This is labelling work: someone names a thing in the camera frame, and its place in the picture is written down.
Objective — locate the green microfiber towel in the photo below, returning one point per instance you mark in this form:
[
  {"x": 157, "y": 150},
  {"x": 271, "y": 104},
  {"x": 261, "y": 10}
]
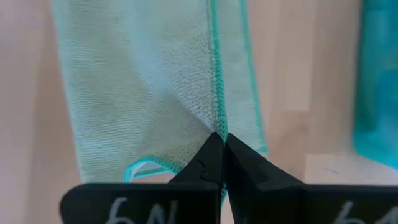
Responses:
[{"x": 140, "y": 93}]

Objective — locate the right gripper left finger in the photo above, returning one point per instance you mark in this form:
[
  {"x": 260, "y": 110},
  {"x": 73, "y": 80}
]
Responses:
[{"x": 140, "y": 205}]

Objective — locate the teal translucent plastic bin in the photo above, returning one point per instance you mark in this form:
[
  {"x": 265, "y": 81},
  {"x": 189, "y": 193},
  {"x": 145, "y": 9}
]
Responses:
[{"x": 376, "y": 93}]

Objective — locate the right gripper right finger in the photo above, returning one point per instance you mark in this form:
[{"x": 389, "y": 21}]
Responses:
[{"x": 295, "y": 205}]

